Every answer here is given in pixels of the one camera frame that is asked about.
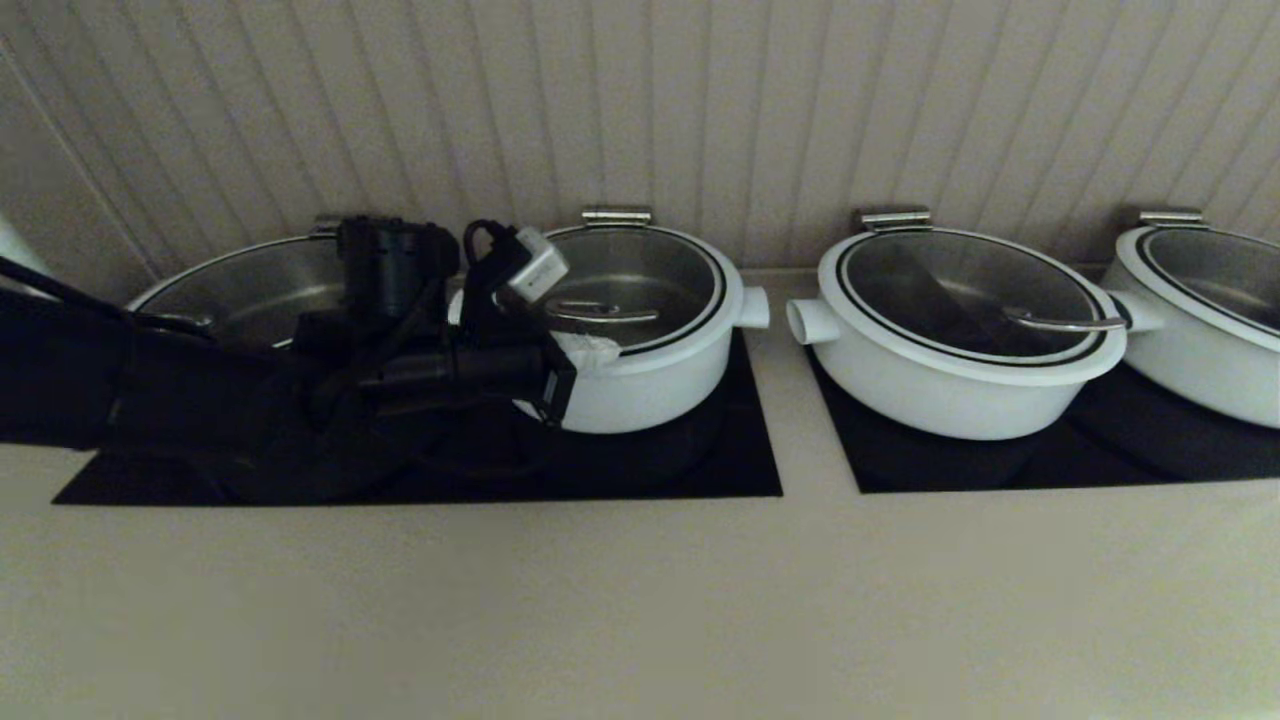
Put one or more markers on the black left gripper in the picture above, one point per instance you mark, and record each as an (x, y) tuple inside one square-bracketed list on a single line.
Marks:
[(500, 370)]

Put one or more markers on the black glass cooktop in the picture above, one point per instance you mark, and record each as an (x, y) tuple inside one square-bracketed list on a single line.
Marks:
[(1100, 460), (700, 460)]

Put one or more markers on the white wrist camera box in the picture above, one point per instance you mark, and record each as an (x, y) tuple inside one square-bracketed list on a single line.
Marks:
[(535, 268)]

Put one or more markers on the small white pot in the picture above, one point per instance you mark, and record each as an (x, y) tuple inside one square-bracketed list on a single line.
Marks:
[(660, 395)]

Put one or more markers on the large white pot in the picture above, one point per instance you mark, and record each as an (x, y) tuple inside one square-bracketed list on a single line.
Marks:
[(1200, 385), (930, 410)]

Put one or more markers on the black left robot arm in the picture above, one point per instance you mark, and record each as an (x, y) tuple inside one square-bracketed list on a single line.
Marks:
[(200, 400)]

